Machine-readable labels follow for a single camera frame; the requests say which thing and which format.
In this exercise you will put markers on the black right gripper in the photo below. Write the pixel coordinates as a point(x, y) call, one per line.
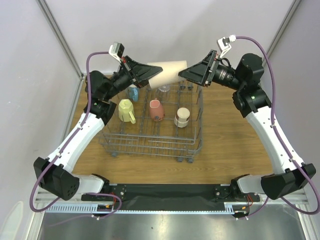
point(210, 69)

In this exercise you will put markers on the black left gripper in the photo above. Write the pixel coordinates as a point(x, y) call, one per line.
point(138, 74)

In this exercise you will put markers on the blue butterfly mug orange inside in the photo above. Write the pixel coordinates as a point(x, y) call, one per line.
point(133, 93)

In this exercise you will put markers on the clear glass cup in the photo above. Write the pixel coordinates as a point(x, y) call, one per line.
point(163, 93)

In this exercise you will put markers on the pink patterned mug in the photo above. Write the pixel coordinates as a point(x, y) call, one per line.
point(156, 110)

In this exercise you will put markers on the pale yellow mug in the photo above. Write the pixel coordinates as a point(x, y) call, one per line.
point(126, 111)

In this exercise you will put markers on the beige steel-lined tumbler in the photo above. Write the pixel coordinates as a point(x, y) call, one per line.
point(182, 116)

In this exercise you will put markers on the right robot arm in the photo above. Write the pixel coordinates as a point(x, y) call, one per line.
point(255, 106)

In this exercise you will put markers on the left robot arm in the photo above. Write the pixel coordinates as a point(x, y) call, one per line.
point(54, 173)

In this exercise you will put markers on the white plastic object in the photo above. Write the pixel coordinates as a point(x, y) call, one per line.
point(12, 222)

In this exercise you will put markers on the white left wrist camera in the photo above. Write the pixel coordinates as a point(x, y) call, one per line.
point(116, 50)

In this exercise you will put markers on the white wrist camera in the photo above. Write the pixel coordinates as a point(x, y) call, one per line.
point(116, 50)
point(224, 44)

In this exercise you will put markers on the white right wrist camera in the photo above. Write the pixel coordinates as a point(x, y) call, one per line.
point(224, 44)

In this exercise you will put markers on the grey wire dish rack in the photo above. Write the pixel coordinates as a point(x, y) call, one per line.
point(159, 138)

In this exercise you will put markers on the black mounting base plate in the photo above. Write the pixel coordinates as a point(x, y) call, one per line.
point(178, 197)

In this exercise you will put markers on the aluminium rail with cable duct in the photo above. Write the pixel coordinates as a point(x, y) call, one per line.
point(102, 205)

